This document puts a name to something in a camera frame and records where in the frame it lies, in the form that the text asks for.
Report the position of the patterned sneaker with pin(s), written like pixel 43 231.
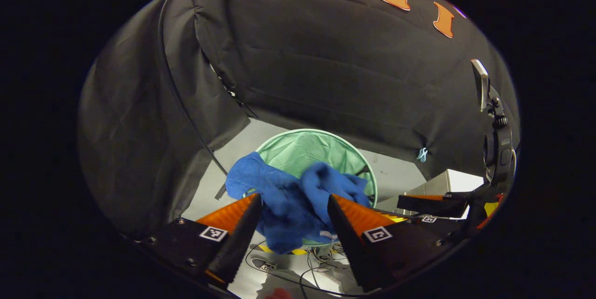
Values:
pixel 321 256
pixel 265 265

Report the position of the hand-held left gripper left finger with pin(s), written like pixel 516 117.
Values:
pixel 237 243

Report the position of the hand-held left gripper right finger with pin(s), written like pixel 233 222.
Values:
pixel 349 243

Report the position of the green laundry hamper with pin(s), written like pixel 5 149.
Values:
pixel 307 150

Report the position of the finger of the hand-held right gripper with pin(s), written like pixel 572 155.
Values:
pixel 429 219
pixel 433 206

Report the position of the light blue clip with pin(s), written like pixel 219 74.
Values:
pixel 422 154

